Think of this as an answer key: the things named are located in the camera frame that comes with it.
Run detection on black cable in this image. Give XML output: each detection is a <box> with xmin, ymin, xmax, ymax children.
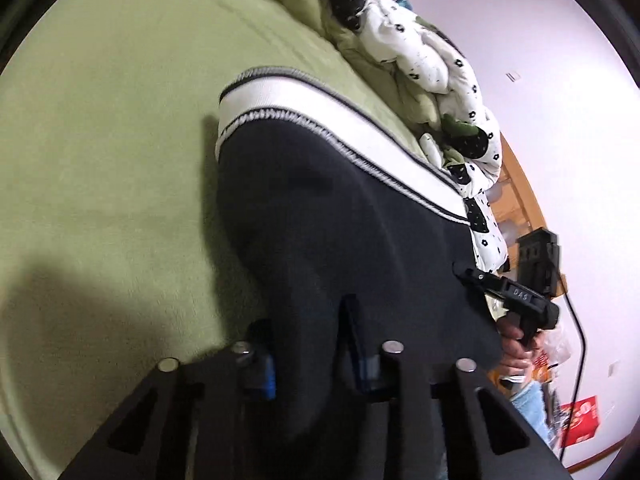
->
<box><xmin>554</xmin><ymin>280</ymin><xmax>587</xmax><ymax>462</ymax></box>

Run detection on white and green printed quilt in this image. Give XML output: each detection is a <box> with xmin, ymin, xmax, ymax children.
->
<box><xmin>235</xmin><ymin>0</ymin><xmax>512</xmax><ymax>275</ymax></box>

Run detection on person's right hand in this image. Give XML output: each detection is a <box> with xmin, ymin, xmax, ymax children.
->
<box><xmin>496</xmin><ymin>311</ymin><xmax>545</xmax><ymax>392</ymax></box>

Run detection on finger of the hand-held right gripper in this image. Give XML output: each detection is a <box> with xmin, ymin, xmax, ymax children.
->
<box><xmin>452</xmin><ymin>261</ymin><xmax>507</xmax><ymax>303</ymax></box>

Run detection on person's right forearm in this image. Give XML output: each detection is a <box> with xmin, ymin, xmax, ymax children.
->
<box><xmin>509</xmin><ymin>379</ymin><xmax>552</xmax><ymax>442</ymax></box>

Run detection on wooden bed frame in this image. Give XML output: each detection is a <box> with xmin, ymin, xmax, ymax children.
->
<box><xmin>487</xmin><ymin>130</ymin><xmax>568</xmax><ymax>302</ymax></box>

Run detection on green fleece blanket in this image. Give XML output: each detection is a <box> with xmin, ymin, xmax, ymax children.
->
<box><xmin>0</xmin><ymin>0</ymin><xmax>437</xmax><ymax>480</ymax></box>

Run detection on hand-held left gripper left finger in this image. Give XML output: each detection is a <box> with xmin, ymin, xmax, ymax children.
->
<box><xmin>57</xmin><ymin>320</ymin><xmax>279</xmax><ymax>480</ymax></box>

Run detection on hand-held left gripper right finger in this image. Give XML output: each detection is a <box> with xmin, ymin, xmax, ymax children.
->
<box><xmin>340</xmin><ymin>295</ymin><xmax>572</xmax><ymax>480</ymax></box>

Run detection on black pants with white stripes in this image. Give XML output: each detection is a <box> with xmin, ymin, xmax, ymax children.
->
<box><xmin>215</xmin><ymin>66</ymin><xmax>504</xmax><ymax>480</ymax></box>

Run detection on red packet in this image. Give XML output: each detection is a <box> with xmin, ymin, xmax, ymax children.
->
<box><xmin>560</xmin><ymin>396</ymin><xmax>600</xmax><ymax>449</ymax></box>

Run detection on clear plastic bag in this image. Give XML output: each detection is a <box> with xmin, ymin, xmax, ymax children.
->
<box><xmin>531</xmin><ymin>324</ymin><xmax>574</xmax><ymax>397</ymax></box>

